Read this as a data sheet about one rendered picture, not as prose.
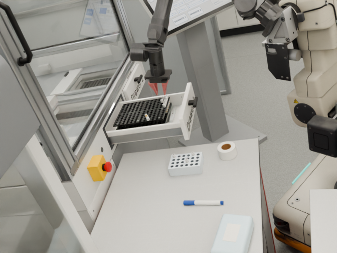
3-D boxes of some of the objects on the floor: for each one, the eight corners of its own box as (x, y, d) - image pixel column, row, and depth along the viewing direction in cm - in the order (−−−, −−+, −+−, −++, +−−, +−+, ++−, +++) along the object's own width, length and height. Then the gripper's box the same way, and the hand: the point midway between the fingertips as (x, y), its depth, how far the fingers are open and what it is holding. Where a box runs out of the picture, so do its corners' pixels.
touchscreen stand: (267, 139, 275) (244, -4, 222) (217, 171, 261) (180, 27, 207) (223, 116, 315) (195, -10, 261) (178, 143, 300) (139, 16, 247)
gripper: (141, 65, 151) (147, 99, 160) (167, 64, 149) (171, 99, 158) (145, 56, 157) (151, 90, 165) (170, 56, 154) (174, 90, 163)
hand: (161, 93), depth 161 cm, fingers open, 3 cm apart
